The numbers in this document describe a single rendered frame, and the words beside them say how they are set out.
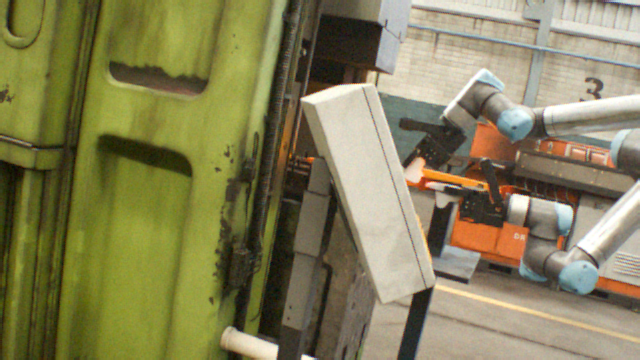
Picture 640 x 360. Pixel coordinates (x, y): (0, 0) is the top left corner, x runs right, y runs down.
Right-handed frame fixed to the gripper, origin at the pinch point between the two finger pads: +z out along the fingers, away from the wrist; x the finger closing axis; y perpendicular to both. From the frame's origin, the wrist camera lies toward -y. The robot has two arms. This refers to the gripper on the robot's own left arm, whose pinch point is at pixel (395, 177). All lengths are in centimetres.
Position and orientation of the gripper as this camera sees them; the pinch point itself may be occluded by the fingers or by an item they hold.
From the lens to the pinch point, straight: 143.5
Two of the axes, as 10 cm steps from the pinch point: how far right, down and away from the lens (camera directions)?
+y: 7.1, 6.7, -2.1
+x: 3.4, -0.6, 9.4
